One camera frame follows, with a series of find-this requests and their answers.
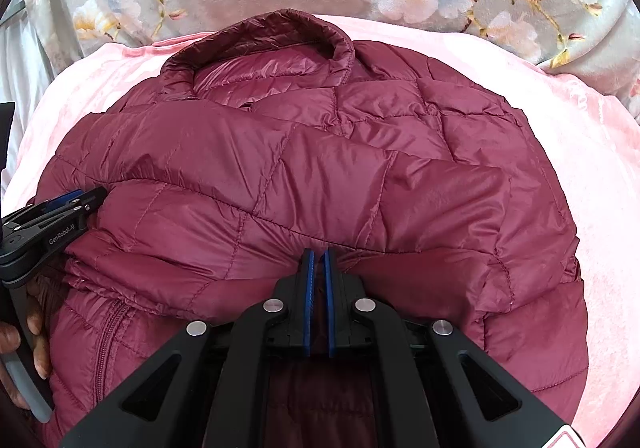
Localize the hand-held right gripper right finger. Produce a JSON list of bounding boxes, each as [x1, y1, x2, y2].
[[322, 249, 577, 448]]

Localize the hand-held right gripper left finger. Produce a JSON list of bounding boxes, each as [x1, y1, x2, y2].
[[60, 251, 316, 448]]

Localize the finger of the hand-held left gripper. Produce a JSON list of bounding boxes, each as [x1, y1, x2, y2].
[[60, 185, 109, 230], [27, 188, 86, 218]]

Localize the maroon quilted puffer jacket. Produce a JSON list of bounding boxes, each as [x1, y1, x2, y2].
[[31, 12, 589, 448]]

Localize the person's left hand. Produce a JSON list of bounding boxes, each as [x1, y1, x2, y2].
[[0, 278, 53, 411]]

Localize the grey curtain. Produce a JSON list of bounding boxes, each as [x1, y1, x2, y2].
[[0, 0, 68, 189]]

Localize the grey metal bar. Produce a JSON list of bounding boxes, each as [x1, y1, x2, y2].
[[0, 0, 29, 27]]

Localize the pink plush blanket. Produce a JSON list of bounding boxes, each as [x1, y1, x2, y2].
[[0, 13, 640, 448]]

